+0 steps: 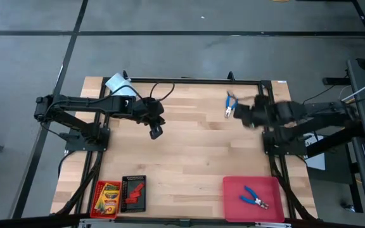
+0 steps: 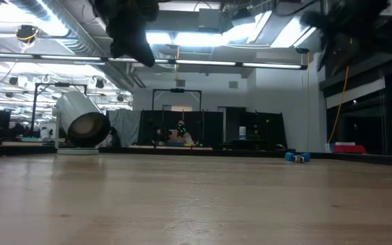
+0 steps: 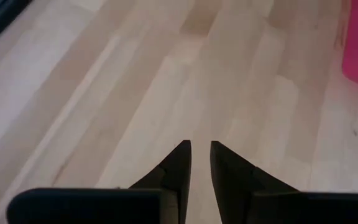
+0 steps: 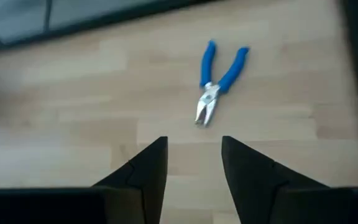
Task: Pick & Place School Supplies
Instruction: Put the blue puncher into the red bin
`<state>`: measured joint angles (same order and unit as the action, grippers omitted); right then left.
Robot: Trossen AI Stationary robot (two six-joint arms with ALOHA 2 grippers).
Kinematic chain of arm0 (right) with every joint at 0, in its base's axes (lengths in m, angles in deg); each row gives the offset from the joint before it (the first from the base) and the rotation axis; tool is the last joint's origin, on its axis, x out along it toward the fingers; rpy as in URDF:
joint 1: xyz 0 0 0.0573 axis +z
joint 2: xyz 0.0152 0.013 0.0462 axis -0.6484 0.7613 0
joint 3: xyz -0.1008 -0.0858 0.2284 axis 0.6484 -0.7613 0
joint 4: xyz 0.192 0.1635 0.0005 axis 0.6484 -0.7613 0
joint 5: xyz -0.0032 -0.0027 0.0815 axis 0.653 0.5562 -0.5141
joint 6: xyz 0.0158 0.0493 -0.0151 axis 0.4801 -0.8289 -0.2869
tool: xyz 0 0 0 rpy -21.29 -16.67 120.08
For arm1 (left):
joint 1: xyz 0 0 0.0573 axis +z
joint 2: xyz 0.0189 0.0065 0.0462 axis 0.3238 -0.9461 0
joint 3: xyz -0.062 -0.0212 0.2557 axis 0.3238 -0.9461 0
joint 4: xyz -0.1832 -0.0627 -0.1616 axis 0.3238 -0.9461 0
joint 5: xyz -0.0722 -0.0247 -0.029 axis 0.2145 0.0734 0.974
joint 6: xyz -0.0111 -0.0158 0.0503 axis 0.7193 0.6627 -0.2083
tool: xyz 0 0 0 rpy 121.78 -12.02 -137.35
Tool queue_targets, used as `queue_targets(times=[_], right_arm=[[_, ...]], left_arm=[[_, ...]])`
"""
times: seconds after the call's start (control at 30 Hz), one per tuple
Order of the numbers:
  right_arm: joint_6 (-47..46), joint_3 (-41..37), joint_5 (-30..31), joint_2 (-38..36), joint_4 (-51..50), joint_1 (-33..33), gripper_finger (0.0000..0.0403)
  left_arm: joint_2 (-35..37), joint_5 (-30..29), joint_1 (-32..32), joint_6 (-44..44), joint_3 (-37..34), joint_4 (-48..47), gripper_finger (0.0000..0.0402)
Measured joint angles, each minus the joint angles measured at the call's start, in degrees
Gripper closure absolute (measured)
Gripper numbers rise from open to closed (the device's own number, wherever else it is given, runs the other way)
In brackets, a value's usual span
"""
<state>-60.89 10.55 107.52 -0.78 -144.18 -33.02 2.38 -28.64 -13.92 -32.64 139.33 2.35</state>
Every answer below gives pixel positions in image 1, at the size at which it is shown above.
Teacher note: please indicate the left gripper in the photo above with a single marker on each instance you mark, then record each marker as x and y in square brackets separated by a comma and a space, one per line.
[147, 111]

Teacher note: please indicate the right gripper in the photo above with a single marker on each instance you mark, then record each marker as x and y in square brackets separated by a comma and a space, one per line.
[272, 111]

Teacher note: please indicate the red eraser with oval print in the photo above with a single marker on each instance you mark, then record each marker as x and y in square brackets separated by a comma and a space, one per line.
[139, 187]

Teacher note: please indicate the plain red eraser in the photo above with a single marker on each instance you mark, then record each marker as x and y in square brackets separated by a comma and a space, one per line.
[134, 194]
[131, 200]

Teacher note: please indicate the yellow crayon box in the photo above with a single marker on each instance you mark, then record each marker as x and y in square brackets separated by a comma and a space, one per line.
[109, 199]

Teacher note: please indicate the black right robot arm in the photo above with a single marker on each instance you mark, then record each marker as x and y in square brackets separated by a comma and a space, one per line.
[315, 109]

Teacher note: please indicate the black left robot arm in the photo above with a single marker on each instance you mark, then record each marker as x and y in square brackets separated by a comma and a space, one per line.
[84, 103]

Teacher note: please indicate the white plastic container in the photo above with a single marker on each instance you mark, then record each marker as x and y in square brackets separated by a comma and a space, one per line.
[119, 84]

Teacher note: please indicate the black slotted plastic basket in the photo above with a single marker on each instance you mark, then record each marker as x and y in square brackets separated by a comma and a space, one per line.
[133, 207]

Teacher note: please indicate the red slotted plastic basket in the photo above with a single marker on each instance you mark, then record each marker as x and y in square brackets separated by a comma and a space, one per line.
[93, 190]

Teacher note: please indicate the white paper sheet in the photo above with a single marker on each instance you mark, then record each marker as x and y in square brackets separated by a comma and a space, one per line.
[317, 161]

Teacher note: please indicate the red plastic tray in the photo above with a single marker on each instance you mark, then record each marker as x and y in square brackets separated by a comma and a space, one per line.
[233, 209]

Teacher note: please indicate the white rod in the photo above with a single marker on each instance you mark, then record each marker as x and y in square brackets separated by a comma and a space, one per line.
[363, 87]

